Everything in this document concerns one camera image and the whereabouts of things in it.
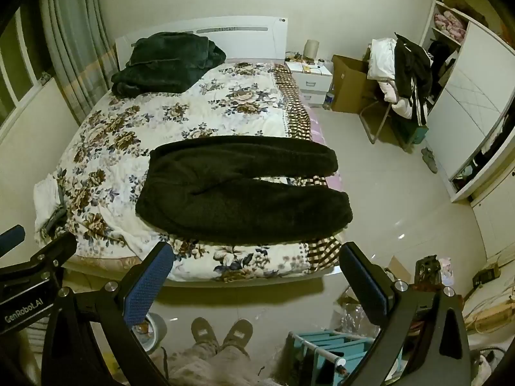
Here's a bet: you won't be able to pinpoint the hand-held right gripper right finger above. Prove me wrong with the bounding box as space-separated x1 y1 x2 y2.
339 242 471 386

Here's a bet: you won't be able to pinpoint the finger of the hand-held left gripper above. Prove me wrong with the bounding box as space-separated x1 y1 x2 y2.
0 225 26 256
24 232 77 271

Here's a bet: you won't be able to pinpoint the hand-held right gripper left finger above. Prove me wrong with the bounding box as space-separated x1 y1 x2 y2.
40 241 175 386

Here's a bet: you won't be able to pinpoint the black fleece pants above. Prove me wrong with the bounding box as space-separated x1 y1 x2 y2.
136 135 353 246

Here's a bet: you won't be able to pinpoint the clear plastic bag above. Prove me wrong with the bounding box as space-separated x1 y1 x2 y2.
330 285 381 332

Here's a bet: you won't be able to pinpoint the grey tape roll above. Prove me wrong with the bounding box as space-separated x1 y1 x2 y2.
133 311 167 355

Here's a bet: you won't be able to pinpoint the white folded cloth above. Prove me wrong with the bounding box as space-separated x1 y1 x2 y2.
34 173 67 246

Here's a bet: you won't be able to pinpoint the person's left shoe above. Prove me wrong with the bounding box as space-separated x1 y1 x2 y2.
191 317 220 354

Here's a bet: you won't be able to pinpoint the person's shoe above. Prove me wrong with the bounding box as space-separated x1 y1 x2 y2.
221 319 253 357
191 317 220 354

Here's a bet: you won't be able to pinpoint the blue storage rack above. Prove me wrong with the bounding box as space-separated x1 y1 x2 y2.
287 330 381 386

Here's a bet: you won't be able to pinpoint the person's right shoe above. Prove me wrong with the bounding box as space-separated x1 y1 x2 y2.
221 319 253 357

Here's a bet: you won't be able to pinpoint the person's legs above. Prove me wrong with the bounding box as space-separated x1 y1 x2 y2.
167 342 260 386

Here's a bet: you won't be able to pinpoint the pair of grey slippers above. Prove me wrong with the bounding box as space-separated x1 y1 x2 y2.
420 147 438 174

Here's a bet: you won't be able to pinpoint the white low cabinet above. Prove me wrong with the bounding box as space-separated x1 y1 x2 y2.
471 161 515 262

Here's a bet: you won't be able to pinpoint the window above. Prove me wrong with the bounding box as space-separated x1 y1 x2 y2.
0 8 55 129

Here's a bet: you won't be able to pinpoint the pink bed sheet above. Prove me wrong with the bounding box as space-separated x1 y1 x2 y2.
300 92 347 194

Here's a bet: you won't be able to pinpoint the metal chair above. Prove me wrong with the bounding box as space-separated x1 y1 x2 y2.
360 100 408 145

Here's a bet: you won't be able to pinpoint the floral quilt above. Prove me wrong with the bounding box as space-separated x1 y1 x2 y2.
34 62 347 282

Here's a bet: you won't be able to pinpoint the cardboard box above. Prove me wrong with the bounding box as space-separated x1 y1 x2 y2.
331 54 381 114

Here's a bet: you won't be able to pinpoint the grey curtain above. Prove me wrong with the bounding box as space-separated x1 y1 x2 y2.
38 0 115 125

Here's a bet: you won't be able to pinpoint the white nightstand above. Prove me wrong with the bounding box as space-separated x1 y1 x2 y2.
285 61 334 108

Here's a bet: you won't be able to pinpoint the white wardrobe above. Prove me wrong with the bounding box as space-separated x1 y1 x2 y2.
418 0 515 204

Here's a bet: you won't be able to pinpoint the dark green fleece blanket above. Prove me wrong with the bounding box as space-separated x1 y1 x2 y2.
110 31 227 97

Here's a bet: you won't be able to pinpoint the black jacket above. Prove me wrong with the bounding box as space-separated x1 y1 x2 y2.
393 33 434 128

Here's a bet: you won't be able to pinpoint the chair piled with clothes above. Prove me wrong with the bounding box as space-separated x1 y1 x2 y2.
367 38 419 119

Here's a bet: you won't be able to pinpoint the white bed headboard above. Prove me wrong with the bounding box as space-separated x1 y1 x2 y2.
115 16 289 70

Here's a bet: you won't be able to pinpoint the pink bedding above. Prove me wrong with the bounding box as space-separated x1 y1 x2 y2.
434 11 467 41

